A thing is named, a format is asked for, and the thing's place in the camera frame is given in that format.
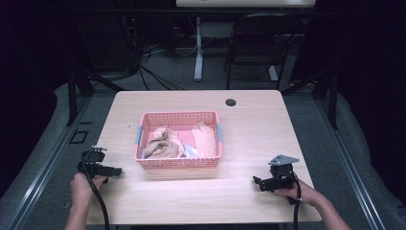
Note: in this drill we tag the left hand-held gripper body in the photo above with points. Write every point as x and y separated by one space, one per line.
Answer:
93 157

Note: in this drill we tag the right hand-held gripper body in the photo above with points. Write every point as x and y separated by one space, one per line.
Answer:
282 174

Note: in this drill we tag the person's right hand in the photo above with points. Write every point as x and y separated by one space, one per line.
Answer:
301 193

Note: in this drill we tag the person's left hand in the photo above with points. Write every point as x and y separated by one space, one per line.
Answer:
81 189

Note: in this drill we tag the beige sock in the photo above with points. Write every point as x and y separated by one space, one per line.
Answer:
162 145

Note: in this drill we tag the pink plastic basket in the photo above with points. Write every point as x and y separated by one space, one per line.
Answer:
178 163

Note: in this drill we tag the peach pink sock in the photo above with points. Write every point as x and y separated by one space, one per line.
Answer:
204 140

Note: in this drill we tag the white light blue cloth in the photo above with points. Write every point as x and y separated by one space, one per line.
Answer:
190 152

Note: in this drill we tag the black folding chair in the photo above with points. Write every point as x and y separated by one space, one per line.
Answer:
260 48

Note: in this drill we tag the white background desk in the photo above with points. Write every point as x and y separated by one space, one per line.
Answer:
245 3

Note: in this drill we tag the black floor socket frame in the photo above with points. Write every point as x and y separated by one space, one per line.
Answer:
79 136

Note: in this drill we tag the black metal stand frame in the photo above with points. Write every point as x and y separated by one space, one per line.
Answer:
72 92
332 96

